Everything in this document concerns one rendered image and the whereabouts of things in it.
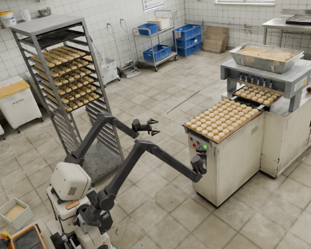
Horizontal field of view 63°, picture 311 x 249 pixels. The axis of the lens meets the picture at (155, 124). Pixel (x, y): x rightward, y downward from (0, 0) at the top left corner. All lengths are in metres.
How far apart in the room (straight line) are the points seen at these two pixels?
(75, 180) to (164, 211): 1.46
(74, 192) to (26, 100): 3.38
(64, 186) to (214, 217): 1.62
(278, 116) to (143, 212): 1.60
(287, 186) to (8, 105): 4.10
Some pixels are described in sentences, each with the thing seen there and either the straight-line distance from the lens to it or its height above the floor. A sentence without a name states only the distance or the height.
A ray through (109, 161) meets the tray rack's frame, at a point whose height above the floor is 0.15.
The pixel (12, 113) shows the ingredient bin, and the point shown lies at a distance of 4.77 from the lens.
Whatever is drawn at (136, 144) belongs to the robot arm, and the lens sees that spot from 1.40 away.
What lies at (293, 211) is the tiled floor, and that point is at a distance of 2.84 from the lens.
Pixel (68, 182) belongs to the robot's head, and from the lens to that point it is 1.47.
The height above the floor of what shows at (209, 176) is 0.44.
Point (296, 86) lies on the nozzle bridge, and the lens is 2.44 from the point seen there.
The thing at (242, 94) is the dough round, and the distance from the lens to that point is 2.66.
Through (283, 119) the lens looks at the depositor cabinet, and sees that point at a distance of 2.51.
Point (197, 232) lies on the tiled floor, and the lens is 2.59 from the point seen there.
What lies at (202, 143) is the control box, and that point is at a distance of 2.15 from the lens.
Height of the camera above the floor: 2.18
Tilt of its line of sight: 33 degrees down
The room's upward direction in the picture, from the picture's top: 10 degrees counter-clockwise
